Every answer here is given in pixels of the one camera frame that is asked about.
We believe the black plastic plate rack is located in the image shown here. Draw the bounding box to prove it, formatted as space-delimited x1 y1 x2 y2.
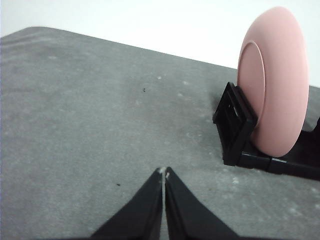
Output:
212 81 320 180

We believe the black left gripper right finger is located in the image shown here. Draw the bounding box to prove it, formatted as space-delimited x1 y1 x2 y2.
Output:
164 166 241 240

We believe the pink round plate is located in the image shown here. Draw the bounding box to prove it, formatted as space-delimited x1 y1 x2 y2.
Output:
236 6 310 158

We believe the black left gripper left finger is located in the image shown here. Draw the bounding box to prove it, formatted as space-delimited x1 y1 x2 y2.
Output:
89 167 163 240

